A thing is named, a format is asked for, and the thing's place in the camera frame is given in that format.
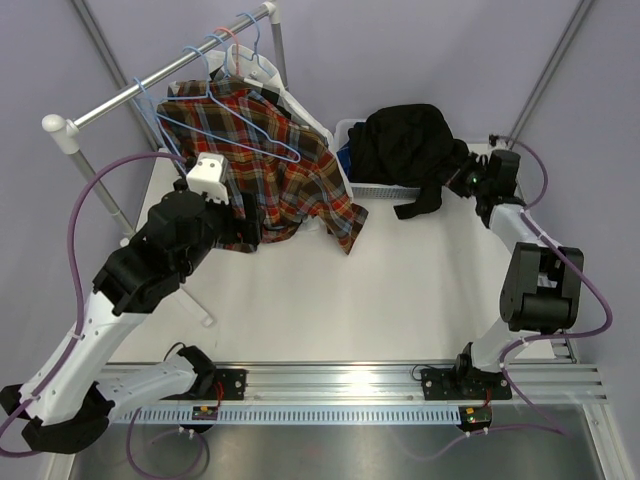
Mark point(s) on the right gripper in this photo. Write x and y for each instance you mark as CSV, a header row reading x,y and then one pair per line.
x,y
471,162

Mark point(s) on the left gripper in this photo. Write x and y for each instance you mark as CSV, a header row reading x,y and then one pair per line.
x,y
247,230

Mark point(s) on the blue plaid shirt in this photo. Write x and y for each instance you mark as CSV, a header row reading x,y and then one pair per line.
x,y
345,157

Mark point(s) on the blue hanger of black shirt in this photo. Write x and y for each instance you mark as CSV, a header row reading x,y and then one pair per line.
x,y
166,125

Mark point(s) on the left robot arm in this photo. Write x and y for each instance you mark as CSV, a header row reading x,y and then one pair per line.
x,y
65,407

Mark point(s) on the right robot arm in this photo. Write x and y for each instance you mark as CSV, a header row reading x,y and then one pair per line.
x,y
541,289

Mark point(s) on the red brown plaid shirt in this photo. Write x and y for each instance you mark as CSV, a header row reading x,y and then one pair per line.
x,y
288,193

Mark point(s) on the grey black checked shirt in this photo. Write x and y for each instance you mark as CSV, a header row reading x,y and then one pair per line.
x,y
273,97

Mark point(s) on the white shirt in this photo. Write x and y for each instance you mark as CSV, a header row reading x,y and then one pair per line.
x,y
300,115

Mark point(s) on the blue hanger of white shirt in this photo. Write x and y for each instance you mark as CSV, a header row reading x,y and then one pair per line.
x,y
248,60

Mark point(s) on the blue hanger of red shirt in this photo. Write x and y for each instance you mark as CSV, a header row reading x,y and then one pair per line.
x,y
221,61

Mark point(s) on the pink hanger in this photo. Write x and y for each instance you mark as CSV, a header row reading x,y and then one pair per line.
x,y
232,42

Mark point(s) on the white plastic basket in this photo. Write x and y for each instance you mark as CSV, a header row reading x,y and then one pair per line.
x,y
368,190

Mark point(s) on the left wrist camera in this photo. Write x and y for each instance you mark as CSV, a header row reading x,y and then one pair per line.
x,y
208,177

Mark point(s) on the white slotted cable duct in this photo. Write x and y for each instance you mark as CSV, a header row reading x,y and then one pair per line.
x,y
300,415

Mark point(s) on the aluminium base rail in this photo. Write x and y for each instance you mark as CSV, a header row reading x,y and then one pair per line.
x,y
396,383

